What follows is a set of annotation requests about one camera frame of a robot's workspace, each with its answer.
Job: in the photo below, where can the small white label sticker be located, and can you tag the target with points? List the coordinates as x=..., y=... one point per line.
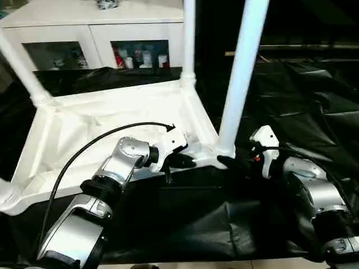
x=230, y=53

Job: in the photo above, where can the dark patterned jar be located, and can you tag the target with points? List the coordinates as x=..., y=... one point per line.
x=107, y=3

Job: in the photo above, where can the black plastic mat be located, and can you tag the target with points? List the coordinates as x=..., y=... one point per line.
x=196, y=213

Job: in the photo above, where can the small white cup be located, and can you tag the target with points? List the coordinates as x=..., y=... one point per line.
x=162, y=61

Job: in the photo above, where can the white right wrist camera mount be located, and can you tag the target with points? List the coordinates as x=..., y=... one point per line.
x=266, y=140

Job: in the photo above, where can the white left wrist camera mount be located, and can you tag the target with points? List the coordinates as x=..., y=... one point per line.
x=171, y=145

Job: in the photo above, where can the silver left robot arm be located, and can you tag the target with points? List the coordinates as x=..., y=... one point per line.
x=117, y=162

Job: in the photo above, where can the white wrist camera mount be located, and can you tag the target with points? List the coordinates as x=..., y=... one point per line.
x=266, y=140
x=171, y=145

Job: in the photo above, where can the white cabinet with glass doors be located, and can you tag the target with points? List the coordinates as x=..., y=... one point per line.
x=70, y=28

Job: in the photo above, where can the red bottle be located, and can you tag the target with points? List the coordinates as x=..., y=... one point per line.
x=119, y=57

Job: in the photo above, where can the white plastic table top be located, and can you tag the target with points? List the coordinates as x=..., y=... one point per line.
x=98, y=106

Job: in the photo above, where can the white plastic table leg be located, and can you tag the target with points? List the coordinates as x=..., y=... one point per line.
x=189, y=42
x=7, y=193
x=244, y=70
x=22, y=67

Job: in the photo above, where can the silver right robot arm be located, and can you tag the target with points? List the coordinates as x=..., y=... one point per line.
x=317, y=190

